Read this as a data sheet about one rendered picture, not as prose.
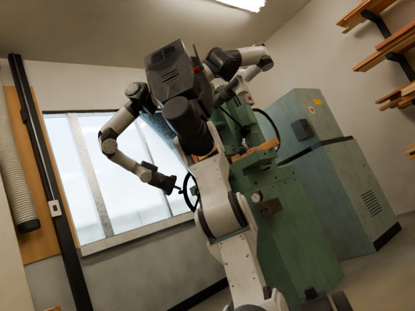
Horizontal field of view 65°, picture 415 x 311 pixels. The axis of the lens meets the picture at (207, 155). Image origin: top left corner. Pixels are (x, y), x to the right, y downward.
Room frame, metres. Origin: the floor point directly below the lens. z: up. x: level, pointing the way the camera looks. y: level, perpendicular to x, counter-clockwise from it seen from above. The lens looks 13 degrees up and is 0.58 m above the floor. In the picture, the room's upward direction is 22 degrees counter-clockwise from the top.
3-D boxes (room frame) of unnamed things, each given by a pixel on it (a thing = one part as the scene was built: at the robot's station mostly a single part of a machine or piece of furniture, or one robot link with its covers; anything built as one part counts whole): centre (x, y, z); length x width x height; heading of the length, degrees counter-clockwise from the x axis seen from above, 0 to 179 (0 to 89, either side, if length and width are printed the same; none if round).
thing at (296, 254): (2.22, -0.18, 0.36); 0.58 x 0.45 x 0.71; 140
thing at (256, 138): (2.16, -0.34, 1.02); 0.09 x 0.07 x 0.12; 50
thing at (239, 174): (2.08, -0.07, 0.82); 0.40 x 0.21 x 0.04; 50
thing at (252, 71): (1.65, -0.44, 1.31); 0.19 x 0.11 x 0.10; 39
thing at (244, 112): (2.19, -0.36, 1.23); 0.09 x 0.08 x 0.15; 140
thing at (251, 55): (1.55, -0.41, 1.31); 0.22 x 0.12 x 0.13; 117
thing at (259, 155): (2.02, -0.07, 0.87); 0.61 x 0.30 x 0.06; 50
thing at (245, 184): (2.22, -0.18, 0.76); 0.57 x 0.45 x 0.09; 140
